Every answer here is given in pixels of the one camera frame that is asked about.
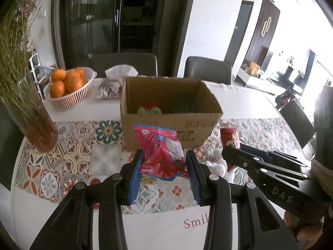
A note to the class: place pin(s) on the brown cardboard box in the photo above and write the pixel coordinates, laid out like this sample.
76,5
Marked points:
197,125

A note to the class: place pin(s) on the white plush toy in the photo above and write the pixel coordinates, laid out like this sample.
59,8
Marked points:
217,165

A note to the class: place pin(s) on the dried flower bunch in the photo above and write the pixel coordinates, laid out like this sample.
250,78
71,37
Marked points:
13,57

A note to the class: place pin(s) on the red can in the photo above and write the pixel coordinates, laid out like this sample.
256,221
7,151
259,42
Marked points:
230,138

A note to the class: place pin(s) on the dark glass sliding door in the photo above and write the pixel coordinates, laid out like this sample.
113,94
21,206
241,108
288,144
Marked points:
117,18

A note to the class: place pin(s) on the orange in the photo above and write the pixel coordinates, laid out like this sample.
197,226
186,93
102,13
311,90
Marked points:
74,83
57,75
57,88
78,71

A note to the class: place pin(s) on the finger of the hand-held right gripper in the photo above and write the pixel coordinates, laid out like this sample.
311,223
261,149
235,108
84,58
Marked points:
249,161
281,158

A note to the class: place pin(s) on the white tissue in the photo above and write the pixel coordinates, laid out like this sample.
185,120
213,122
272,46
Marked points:
121,70

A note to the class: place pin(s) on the person's right hand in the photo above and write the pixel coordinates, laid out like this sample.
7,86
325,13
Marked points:
301,230

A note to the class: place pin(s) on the gold wall ornament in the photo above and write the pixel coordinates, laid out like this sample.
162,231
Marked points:
266,26

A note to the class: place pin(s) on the white slatted fruit basket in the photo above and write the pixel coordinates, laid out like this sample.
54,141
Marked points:
70,100

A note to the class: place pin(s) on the white shoe rack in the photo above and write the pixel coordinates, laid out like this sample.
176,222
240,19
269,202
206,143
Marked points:
35,62

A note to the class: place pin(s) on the dark grey door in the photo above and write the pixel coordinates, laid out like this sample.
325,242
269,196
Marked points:
242,28

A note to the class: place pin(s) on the red snack packet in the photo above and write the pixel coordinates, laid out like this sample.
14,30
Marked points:
161,148

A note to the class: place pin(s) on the glass vase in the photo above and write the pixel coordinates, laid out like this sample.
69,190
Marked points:
39,135

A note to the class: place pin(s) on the floral fabric tissue box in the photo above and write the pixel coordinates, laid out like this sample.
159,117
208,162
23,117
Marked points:
110,88

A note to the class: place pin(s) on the dark grey dining chair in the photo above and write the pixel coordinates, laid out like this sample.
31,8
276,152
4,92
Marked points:
7,140
122,62
208,69
296,122

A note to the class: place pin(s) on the white low cabinet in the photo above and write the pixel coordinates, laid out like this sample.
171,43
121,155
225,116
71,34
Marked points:
260,83

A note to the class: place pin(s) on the dark slatted wall panel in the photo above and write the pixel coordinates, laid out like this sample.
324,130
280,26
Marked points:
256,44

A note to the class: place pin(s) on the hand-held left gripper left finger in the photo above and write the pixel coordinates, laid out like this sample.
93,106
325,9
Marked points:
134,185

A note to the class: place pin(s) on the red and green knit toy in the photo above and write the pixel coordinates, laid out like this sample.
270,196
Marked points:
149,109

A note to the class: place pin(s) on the yellow box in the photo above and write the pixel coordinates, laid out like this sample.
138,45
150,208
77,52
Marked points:
255,69

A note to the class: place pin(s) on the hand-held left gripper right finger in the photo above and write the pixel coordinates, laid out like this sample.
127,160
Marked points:
195,187

